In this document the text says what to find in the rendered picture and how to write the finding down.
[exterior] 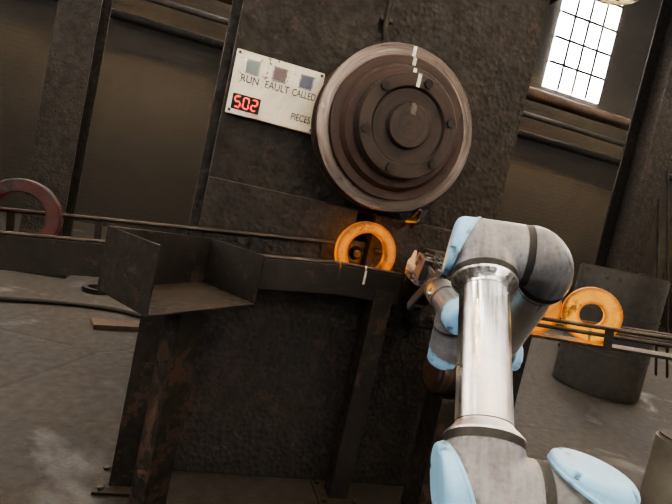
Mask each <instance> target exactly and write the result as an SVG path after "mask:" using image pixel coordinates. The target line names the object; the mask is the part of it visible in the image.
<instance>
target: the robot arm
mask: <svg viewBox="0 0 672 504"><path fill-rule="evenodd" d="M442 260H443V261H444V263H443V262H442ZM405 274H406V276H407V277H408V279H411V281H412V282H413V283H414V284H415V285H417V286H420V288H419V290H418V291H417V292H416V293H415V294H414V295H413V296H412V297H411V299H410V300H409V301H408V302H407V309H408V310H412V311H418V312H422V311H423V310H424V309H425V308H426V307H427V306H428V305H429V304H431V306H432V308H433V309H434V311H435V312H436V315H435V320H434V325H433V330H432V334H431V339H430V342H429V344H428V346H429V348H428V354H427V358H428V361H429V363H430V364H431V365H432V366H434V367H435V368H437V369H440V370H448V369H449V370H451V369H453V368H454V367H455V366H456V394H455V421H454V423H453V424H452V425H451V426H450V427H448V428H447V429H446V430H445V431H444V436H443V440H441V441H438V442H436V443H435V444H434V446H433V448H432V453H431V467H430V490H431V500H432V504H640V503H641V498H640V494H639V491H638V489H637V488H636V486H635V485H634V484H633V482H632V481H631V480H630V479H629V478H627V477H626V476H625V475H624V474H622V473H621V472H620V471H618V470H617V469H615V468H614V467H612V466H610V465H608V464H607V463H605V462H603V461H601V460H599V459H597V458H595V457H592V456H590V455H587V454H585V453H582V452H579V451H576V450H572V449H568V448H553V449H552V450H551V451H550V453H549V454H547V461H545V460H539V459H534V458H529V457H527V451H526V440H525V438H524V437H523V436H522V435H521V434H520V433H519V432H518V431H517V430H516V429H515V428H514V402H513V372H512V371H517V370H518V369H519V368H520V367H521V363H522V361H523V346H522V345H523V343H524V342H525V341H526V339H527V338H528V336H529V335H530V334H531V332H532V331H533V329H534V328H535V327H536V325H537V324H538V323H539V321H540V320H541V318H542V317H543V316H544V314H545V313H546V311H547V310H548V309H549V307H550V306H551V305H552V304H556V303H558V302H560V301H561V300H562V299H563V298H564V296H565V295H566V294H567V292H568V291H569V289H570V287H571V285H572V282H573V277H574V263H573V259H572V256H571V253H570V251H569V249H568V247H567V246H566V244H565V243H564V242H563V240H562V239H561V238H560V237H559V236H557V235H556V234H555V233H554V232H552V231H550V230H548V229H546V228H544V227H540V226H535V225H525V224H519V223H512V222H506V221H499V220H492V219H485V218H482V217H468V216H463V217H460V218H458V219H457V220H456V222H455V224H454V227H453V230H452V233H451V236H450V240H449V243H448V247H447V250H446V254H445V258H443V257H442V256H441V257H440V258H439V257H438V256H434V255H432V254H429V253H427V252H426V253H420V252H419V253H418V255H417V250H415V251H414V252H413V254H412V256H411V258H409V259H408V261H407V265H406V268H405ZM450 276H451V282H450V281H449V278H450ZM456 364H457V365H456Z"/></svg>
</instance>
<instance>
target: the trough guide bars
mask: <svg viewBox="0 0 672 504"><path fill-rule="evenodd" d="M541 320H542V321H549V322H555V323H556V324H555V325H550V324H544V323H538V324H537V325H536V327H542V328H548V329H554V330H561V331H567V332H573V333H579V334H585V335H592V336H598V337H604V340H603V349H605V350H611V351H612V344H613V339H616V340H623V341H629V342H635V343H641V344H647V345H654V346H660V347H666V348H672V334H670V333H664V332H657V331H651V330H644V329H638V328H631V327H625V326H621V327H620V328H615V327H609V326H602V325H596V324H598V322H592V321H585V320H581V321H582V322H576V321H570V320H564V319H562V318H561V317H560V318H559V319H557V318H551V317H544V316H543V317H542V318H541ZM560 323H562V324H560ZM564 324H568V325H574V326H581V327H587V328H593V329H600V330H605V333H600V332H594V331H588V330H581V329H575V328H569V327H565V326H564ZM614 332H619V333H616V334H615V335H614ZM624 333H625V334H624ZM630 334H632V335H630ZM636 335H638V336H636ZM643 336H644V337H643ZM649 337H651V338H649ZM655 338H657V339H655ZM662 339H663V340H662ZM668 340H670V341H668Z"/></svg>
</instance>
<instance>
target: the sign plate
mask: <svg viewBox="0 0 672 504"><path fill-rule="evenodd" d="M247 59H250V60H254V61H257V62H260V65H259V70H258V75H255V74H252V73H248V72H245V69H246V64H247ZM275 67H278V68H281V69H284V70H287V74H286V79H285V83H283V82H280V81H276V80H273V75H274V70H275ZM302 75H305V76H308V77H312V78H314V80H313V84H312V89H311V90H308V89H304V88H301V87H299V86H300V81H301V77H302ZM324 78H325V74H323V73H320V72H317V71H313V70H310V69H307V68H303V67H300V66H296V65H293V64H290V63H286V62H283V61H280V60H276V59H273V58H269V57H266V56H263V55H259V54H256V53H253V52H249V51H246V50H242V49H239V48H238V49H237V54H236V59H235V64H234V69H233V74H232V79H231V84H230V89H229V94H228V99H227V104H226V109H225V113H229V114H233V115H237V116H241V117H244V118H248V119H252V120H256V121H260V122H264V123H268V124H271V125H275V126H279V127H283V128H287V129H291V130H294V131H298V132H302V133H306V134H310V135H311V118H312V112H313V107H314V104H315V101H316V98H317V96H318V93H319V91H320V89H321V87H322V86H323V83H324ZM237 95H239V96H241V97H238V96H237ZM235 96H236V100H237V101H240V102H236V100H234V99H235ZM245 97H246V98H249V99H245V100H244V102H243V99H244V98H245ZM253 99H254V100H257V102H258V106H256V107H254V106H252V105H257V102H256V101H253ZM249 100H250V103H249V104H248V101H249ZM239 103H241V104H240V107H238V108H237V107H234V106H239ZM242 104H244V105H243V108H246V109H247V106H248V105H249V108H248V109H247V110H245V109H243V108H242ZM251 106H252V109H251V110H254V111H255V112H253V111H251V110H250V107H251Z"/></svg>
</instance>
